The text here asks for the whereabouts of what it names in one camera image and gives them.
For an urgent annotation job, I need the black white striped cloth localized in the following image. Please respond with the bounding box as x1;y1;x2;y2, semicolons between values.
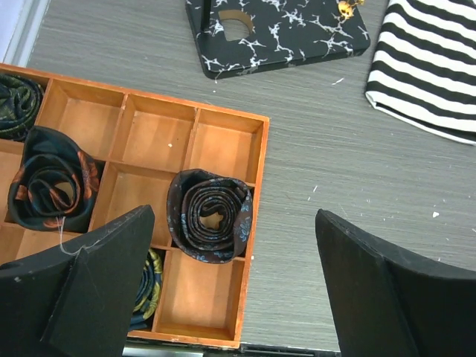
364;1;475;145

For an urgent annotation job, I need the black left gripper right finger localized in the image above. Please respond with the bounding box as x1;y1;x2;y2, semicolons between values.
315;209;475;356

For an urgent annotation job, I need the orange wooden compartment tray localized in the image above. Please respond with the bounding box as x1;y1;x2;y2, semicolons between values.
1;64;269;348

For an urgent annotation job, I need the yellow blue rolled tie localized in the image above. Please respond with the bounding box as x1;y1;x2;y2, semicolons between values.
129;248;164;332

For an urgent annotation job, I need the green patterned rolled tie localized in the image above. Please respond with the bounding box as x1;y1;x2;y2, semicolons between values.
1;74;44;142

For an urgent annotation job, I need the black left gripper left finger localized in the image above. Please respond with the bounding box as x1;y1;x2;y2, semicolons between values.
1;205;155;356

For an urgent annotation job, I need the orange floral rolled tie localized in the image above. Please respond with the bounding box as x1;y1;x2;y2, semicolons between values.
7;126;105;234

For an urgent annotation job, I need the blue floral rolled tie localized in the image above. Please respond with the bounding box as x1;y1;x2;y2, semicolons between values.
167;169;254;264

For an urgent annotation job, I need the gold wine glass rack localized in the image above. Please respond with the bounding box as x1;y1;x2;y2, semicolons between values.
184;0;370;80

